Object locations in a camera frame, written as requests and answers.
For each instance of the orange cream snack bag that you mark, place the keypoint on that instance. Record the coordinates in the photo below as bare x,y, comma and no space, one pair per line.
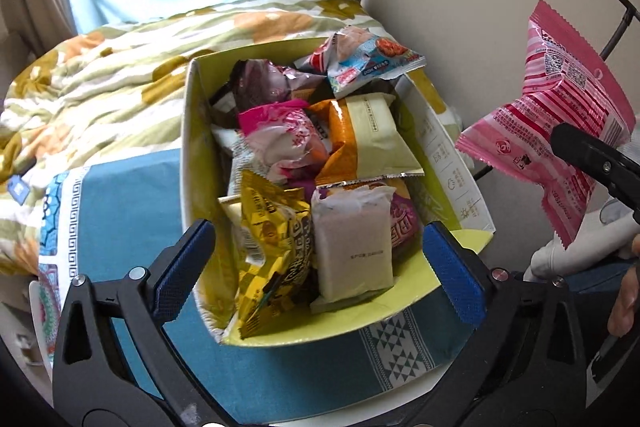
370,132

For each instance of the white red shrimp cracker bag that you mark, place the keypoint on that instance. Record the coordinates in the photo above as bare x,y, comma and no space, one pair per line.
360,57

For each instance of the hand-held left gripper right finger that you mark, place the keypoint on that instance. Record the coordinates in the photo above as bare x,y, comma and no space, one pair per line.
455,277

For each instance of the blue patterned tablecloth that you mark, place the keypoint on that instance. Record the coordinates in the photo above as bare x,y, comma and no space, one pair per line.
130,217

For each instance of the plain white snack packet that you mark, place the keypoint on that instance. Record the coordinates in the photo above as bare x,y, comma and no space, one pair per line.
350,247

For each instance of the dark meat snack bag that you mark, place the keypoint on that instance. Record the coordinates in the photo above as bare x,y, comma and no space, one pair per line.
265,82

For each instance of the person's right hand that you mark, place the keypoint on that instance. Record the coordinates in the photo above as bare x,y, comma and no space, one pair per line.
625,302

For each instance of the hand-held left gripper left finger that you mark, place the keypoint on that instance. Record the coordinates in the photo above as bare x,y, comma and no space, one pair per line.
182,272

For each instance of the black metal stand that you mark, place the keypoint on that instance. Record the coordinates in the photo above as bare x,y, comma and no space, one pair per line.
622,22

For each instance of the floral blanket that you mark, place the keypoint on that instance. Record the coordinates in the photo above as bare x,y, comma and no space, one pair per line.
100,72

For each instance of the pink striped snack packet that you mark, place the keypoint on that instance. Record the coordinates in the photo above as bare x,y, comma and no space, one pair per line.
550,107

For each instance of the pink white strawberry candy bag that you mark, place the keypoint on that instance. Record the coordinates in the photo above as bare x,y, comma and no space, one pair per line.
285,132

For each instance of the white garment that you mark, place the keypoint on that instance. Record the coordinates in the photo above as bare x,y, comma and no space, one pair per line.
555,252

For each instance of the yellow gold snack packet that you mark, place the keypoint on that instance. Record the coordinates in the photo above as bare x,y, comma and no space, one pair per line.
270,247

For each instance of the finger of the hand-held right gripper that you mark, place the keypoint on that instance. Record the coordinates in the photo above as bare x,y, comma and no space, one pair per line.
595,162

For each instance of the yellow green cardboard box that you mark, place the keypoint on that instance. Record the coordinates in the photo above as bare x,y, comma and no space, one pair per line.
205,187

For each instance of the blue tag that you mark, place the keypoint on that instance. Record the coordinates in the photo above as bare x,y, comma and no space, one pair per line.
19,189

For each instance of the purple chip bag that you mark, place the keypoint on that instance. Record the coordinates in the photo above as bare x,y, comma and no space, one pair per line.
405,222

